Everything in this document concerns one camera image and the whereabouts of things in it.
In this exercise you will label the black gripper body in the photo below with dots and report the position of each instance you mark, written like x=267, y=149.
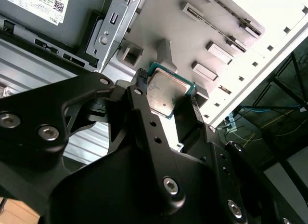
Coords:
x=108, y=190

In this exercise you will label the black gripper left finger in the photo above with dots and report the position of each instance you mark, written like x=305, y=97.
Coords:
x=36, y=113

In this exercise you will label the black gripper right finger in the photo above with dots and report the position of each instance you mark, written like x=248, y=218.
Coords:
x=216, y=161

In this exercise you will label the silver CPU green edge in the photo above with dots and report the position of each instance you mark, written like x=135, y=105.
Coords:
x=166, y=94

